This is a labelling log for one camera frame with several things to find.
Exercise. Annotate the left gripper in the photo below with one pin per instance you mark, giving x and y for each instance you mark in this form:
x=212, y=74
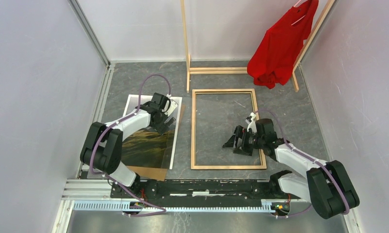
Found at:
x=161, y=127

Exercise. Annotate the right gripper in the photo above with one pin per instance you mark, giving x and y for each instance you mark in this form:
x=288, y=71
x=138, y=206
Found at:
x=246, y=151

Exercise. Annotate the landscape photo print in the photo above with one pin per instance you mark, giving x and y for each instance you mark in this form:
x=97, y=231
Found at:
x=143, y=139

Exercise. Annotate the wooden picture frame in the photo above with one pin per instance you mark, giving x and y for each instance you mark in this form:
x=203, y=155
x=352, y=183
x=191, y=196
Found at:
x=193, y=166

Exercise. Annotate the clear acrylic sheet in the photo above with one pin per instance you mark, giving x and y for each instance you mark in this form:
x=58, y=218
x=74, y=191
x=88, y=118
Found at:
x=217, y=117

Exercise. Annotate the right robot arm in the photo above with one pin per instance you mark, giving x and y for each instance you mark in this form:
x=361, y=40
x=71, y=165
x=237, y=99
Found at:
x=325, y=185

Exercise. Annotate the brown backing board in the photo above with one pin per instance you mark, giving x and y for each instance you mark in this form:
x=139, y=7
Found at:
x=150, y=154

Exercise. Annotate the red t-shirt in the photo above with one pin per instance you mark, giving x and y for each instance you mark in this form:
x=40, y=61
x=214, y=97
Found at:
x=274, y=59

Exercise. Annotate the white clothes hanger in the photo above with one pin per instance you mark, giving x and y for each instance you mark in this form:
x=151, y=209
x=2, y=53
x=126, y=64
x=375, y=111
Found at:
x=298, y=6

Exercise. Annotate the wooden clothes rack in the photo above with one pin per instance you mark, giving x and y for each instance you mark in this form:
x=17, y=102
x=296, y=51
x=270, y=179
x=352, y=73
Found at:
x=243, y=70

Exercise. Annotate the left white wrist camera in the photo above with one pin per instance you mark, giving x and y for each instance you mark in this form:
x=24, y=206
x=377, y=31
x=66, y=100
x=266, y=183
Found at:
x=171, y=106

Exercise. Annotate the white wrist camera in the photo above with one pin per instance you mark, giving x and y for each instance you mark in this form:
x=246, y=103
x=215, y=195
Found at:
x=171, y=106
x=251, y=121

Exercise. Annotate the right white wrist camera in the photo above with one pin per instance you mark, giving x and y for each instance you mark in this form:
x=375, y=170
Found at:
x=251, y=121

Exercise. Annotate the aluminium rail frame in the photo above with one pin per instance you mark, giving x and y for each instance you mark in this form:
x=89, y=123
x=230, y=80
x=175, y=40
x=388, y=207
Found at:
x=98, y=206

